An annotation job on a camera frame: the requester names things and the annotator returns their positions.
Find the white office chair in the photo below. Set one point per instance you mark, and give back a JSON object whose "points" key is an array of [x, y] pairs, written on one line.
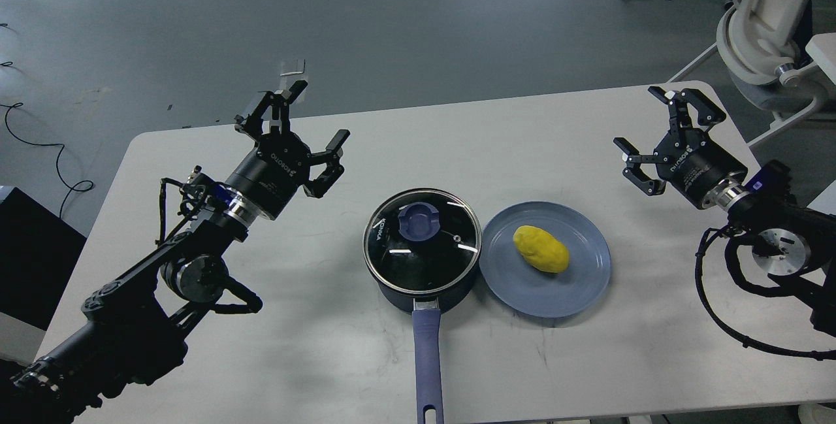
{"points": [[775, 70]]}

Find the black box left edge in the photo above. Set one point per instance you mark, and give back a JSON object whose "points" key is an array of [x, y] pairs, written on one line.
{"points": [[39, 252]]}

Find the blue plate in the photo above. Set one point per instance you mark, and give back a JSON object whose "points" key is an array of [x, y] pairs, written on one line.
{"points": [[545, 295]]}

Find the yellow potato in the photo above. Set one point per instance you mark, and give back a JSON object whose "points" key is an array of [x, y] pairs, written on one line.
{"points": [[541, 250]]}

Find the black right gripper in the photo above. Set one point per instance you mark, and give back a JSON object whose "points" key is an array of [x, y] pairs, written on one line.
{"points": [[686, 157]]}

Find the dark blue saucepan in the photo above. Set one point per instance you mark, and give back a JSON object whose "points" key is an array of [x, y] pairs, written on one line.
{"points": [[425, 312]]}

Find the glass pot lid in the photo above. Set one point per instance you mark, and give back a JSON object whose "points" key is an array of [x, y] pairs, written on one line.
{"points": [[422, 241]]}

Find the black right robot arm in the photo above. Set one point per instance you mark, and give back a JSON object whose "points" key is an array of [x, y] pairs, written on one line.
{"points": [[774, 248]]}

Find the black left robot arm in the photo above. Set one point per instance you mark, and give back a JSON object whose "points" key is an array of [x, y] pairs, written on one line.
{"points": [[137, 325]]}

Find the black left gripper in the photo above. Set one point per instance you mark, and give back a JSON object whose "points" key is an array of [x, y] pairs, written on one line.
{"points": [[271, 172]]}

